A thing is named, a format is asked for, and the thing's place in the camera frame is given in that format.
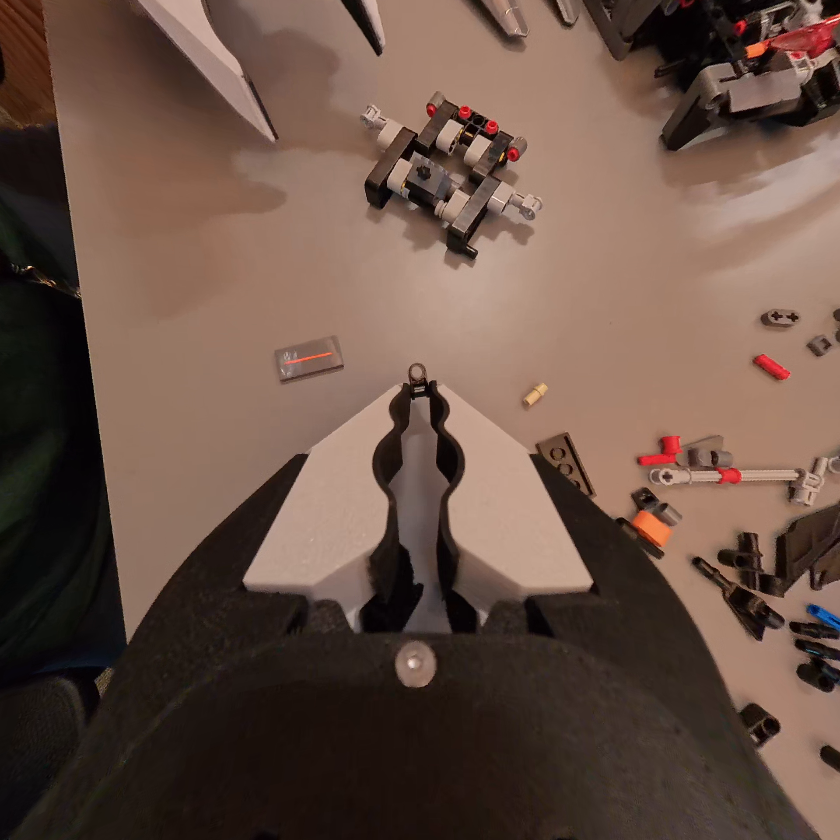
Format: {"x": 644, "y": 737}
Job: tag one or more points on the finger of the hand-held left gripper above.
{"x": 210, "y": 59}
{"x": 367, "y": 19}

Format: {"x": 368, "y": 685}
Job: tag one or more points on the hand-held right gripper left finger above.
{"x": 321, "y": 525}

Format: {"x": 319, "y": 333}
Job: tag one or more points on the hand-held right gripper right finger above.
{"x": 518, "y": 525}

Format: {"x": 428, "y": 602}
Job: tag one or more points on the small black grey lego subassembly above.
{"x": 400, "y": 157}

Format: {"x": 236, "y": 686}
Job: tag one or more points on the black flat lego plate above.
{"x": 564, "y": 456}

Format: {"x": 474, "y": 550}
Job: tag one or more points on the tan lego pin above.
{"x": 535, "y": 395}

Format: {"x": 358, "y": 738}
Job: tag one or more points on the orange and black lego piece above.
{"x": 653, "y": 528}

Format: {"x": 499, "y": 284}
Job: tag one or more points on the grey orange-striped lego wing panels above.
{"x": 508, "y": 16}

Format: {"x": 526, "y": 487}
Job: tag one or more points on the grey lego tile red line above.
{"x": 308, "y": 364}

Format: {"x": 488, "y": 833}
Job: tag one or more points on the red and grey lego connector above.
{"x": 670, "y": 446}

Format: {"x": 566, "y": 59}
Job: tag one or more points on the pile of black lego pieces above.
{"x": 748, "y": 558}

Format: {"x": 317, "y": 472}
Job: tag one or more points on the long grey lego axle assembly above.
{"x": 761, "y": 474}

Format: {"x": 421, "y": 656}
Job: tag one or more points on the red lego pin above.
{"x": 771, "y": 367}

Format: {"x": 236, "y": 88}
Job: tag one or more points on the grey two-hole lego connector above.
{"x": 783, "y": 318}

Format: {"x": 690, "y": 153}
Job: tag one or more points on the small grey lego piece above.
{"x": 819, "y": 346}

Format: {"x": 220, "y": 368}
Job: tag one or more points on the large lego vehicle model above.
{"x": 741, "y": 92}

